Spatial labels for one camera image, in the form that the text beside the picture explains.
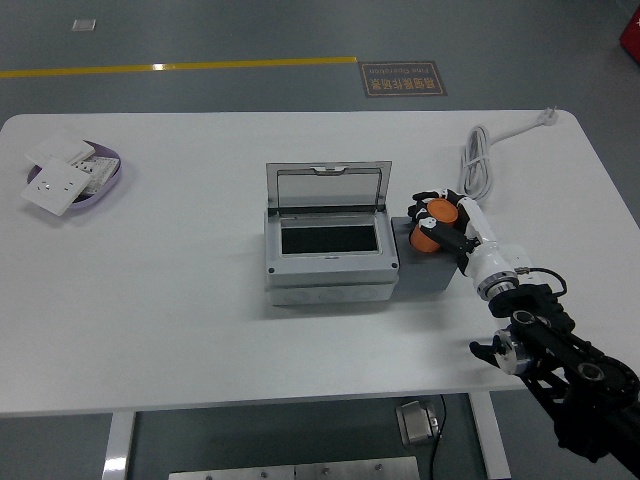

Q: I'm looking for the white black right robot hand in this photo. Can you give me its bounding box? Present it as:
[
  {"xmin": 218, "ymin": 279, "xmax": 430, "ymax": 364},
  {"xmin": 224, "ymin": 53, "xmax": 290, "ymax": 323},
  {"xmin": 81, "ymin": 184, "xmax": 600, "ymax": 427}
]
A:
[{"xmin": 407, "ymin": 187, "xmax": 532, "ymax": 294}]

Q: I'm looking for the orange cylinder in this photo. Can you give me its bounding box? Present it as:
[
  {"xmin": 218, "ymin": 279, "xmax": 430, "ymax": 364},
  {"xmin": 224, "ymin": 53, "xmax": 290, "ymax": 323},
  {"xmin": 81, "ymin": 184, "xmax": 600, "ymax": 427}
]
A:
[{"xmin": 409, "ymin": 198, "xmax": 460, "ymax": 254}]

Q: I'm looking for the grey electrical box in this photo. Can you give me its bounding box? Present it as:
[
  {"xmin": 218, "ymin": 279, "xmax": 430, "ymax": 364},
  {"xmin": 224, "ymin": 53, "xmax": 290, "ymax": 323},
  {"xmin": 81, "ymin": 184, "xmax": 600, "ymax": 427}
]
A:
[{"xmin": 263, "ymin": 159, "xmax": 401, "ymax": 307}]

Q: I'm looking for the grey cube block with hole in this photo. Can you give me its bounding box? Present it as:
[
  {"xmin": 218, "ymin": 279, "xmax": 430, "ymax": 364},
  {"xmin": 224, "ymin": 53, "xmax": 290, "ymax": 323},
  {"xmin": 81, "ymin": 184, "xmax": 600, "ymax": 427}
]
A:
[{"xmin": 391, "ymin": 215, "xmax": 459, "ymax": 296}]

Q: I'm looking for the brown floor sign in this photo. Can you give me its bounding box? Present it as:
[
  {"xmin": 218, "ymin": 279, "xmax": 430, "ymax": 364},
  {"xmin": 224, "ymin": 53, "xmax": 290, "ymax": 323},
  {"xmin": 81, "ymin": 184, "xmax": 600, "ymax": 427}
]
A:
[{"xmin": 358, "ymin": 61, "xmax": 450, "ymax": 99}]

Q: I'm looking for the grey metal foot pedal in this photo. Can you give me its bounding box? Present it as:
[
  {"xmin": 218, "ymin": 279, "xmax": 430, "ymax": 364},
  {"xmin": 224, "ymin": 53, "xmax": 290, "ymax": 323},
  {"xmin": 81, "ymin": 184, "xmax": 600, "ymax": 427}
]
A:
[{"xmin": 395, "ymin": 399, "xmax": 444, "ymax": 446}]

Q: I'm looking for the white table leg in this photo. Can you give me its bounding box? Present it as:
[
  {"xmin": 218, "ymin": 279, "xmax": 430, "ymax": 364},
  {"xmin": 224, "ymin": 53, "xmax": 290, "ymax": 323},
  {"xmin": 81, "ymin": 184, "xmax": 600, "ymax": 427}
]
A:
[
  {"xmin": 468, "ymin": 392, "xmax": 512, "ymax": 480},
  {"xmin": 102, "ymin": 412, "xmax": 137, "ymax": 480}
]

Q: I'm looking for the red object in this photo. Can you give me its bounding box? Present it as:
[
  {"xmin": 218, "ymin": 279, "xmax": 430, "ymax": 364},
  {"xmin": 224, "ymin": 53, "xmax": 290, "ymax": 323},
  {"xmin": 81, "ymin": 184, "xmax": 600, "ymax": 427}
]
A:
[{"xmin": 618, "ymin": 9, "xmax": 640, "ymax": 64}]

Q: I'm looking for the yellow floor tape line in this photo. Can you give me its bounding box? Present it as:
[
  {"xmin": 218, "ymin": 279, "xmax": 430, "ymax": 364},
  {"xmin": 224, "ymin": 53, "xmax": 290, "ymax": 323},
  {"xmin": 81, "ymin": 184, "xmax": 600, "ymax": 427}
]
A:
[{"xmin": 0, "ymin": 55, "xmax": 359, "ymax": 80}]

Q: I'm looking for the purple oval tray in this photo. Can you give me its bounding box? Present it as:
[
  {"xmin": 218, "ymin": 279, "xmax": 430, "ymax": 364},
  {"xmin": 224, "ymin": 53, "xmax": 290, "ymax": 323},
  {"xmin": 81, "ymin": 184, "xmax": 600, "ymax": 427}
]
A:
[{"xmin": 26, "ymin": 139, "xmax": 125, "ymax": 217}]

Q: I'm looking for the white multi-hole socket panel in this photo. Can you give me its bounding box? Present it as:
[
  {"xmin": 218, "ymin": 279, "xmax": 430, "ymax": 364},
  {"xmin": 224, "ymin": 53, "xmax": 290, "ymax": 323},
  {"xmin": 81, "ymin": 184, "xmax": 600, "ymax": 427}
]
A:
[{"xmin": 69, "ymin": 155, "xmax": 121, "ymax": 196}]

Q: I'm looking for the white power strip with cord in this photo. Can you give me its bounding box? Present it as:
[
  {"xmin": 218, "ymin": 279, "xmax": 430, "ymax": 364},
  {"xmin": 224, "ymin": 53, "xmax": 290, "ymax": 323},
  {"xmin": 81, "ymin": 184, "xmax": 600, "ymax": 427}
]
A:
[{"xmin": 459, "ymin": 105, "xmax": 560, "ymax": 201}]

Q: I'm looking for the black pedal cable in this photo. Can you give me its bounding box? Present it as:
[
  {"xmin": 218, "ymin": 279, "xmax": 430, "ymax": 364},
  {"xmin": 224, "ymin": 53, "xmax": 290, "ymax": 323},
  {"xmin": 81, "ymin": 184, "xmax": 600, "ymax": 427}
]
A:
[{"xmin": 429, "ymin": 394, "xmax": 449, "ymax": 480}]

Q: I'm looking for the grey metal base plate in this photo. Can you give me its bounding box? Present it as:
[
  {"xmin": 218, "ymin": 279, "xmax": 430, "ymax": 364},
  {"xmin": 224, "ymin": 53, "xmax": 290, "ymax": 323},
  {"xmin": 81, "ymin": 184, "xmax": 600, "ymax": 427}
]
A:
[{"xmin": 168, "ymin": 455, "xmax": 421, "ymax": 480}]

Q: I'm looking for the white wall socket panel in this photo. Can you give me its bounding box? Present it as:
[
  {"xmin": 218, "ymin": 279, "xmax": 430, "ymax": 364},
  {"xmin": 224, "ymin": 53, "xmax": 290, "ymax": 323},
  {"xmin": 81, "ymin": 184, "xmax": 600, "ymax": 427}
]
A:
[{"xmin": 20, "ymin": 157, "xmax": 94, "ymax": 219}]

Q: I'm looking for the white blank switch panel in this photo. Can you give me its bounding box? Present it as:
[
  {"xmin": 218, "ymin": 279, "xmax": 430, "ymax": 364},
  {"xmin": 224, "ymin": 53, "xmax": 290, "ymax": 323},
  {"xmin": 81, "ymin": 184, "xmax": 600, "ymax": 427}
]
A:
[{"xmin": 24, "ymin": 133, "xmax": 96, "ymax": 166}]

